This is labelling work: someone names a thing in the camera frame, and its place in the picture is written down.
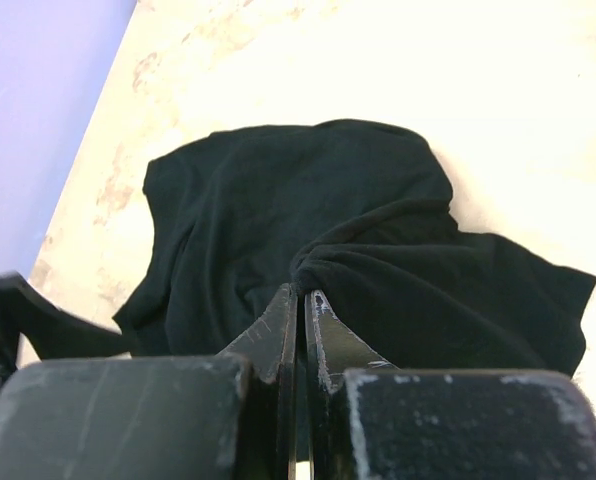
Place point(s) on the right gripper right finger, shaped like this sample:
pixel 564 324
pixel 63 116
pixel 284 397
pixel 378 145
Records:
pixel 372 420

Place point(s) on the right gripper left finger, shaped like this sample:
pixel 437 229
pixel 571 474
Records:
pixel 79 406

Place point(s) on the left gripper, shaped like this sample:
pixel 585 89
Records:
pixel 16 320

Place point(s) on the black floral t-shirt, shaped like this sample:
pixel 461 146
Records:
pixel 360 211

